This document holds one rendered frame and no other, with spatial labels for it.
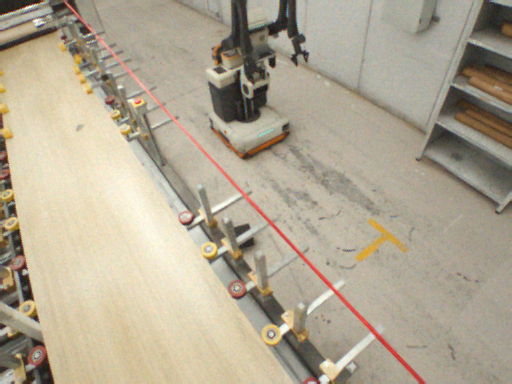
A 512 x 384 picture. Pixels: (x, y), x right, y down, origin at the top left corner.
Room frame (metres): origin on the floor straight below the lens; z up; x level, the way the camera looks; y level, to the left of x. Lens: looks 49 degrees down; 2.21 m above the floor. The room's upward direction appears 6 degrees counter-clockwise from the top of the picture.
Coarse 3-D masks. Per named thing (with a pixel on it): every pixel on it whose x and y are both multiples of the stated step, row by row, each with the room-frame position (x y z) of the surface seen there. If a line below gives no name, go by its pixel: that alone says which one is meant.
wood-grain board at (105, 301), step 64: (0, 64) 3.42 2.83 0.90; (64, 64) 3.12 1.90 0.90; (64, 128) 1.95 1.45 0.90; (64, 192) 1.27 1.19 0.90; (128, 192) 1.21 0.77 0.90; (64, 256) 0.81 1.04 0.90; (128, 256) 0.78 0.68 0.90; (192, 256) 0.75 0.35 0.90; (64, 320) 0.48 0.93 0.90; (128, 320) 0.46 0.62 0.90; (192, 320) 0.44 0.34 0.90
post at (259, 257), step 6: (258, 252) 0.60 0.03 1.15; (258, 258) 0.58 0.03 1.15; (264, 258) 0.59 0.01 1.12; (258, 264) 0.57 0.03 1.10; (264, 264) 0.58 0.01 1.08; (258, 270) 0.58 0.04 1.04; (264, 270) 0.58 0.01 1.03; (258, 276) 0.59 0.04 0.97; (264, 276) 0.58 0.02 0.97; (258, 282) 0.59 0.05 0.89; (264, 282) 0.58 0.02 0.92; (264, 288) 0.58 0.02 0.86; (264, 300) 0.57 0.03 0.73
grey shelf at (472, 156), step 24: (480, 0) 2.10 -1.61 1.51; (504, 0) 1.98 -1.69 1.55; (480, 24) 2.22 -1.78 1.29; (480, 48) 2.34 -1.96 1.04; (504, 48) 1.90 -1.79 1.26; (456, 72) 2.17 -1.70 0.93; (456, 96) 2.29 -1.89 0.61; (480, 96) 1.87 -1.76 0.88; (432, 120) 2.11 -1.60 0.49; (456, 120) 2.05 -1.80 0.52; (432, 144) 2.17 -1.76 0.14; (456, 144) 2.14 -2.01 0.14; (480, 144) 1.73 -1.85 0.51; (456, 168) 1.82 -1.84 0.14; (480, 168) 1.79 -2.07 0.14; (504, 168) 1.76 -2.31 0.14; (504, 192) 1.49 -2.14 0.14
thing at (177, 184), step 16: (96, 80) 3.20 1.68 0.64; (144, 144) 1.89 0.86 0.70; (176, 176) 1.50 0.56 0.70; (176, 192) 1.37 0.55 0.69; (192, 208) 1.21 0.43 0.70; (224, 256) 0.85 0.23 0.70; (240, 272) 0.75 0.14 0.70; (256, 288) 0.65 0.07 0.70; (272, 304) 0.56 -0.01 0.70; (272, 320) 0.48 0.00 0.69; (288, 336) 0.40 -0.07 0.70; (304, 352) 0.32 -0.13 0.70
